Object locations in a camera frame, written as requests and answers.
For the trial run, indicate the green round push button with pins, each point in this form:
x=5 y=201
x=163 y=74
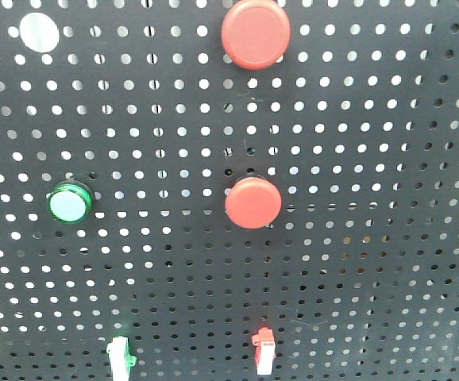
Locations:
x=70 y=201

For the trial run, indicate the white green toggle switch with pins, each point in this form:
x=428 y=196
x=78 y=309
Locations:
x=120 y=358

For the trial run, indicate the white red toggle switch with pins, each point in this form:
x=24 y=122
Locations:
x=265 y=350

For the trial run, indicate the lower red round knob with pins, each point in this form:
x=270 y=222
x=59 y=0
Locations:
x=253 y=203

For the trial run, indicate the red round knob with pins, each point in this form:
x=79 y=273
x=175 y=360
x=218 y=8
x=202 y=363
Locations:
x=255 y=34
x=253 y=203

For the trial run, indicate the upper red round knob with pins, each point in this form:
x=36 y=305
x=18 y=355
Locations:
x=255 y=34

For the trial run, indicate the black perforated pegboard panel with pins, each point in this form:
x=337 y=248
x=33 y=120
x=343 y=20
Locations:
x=358 y=128

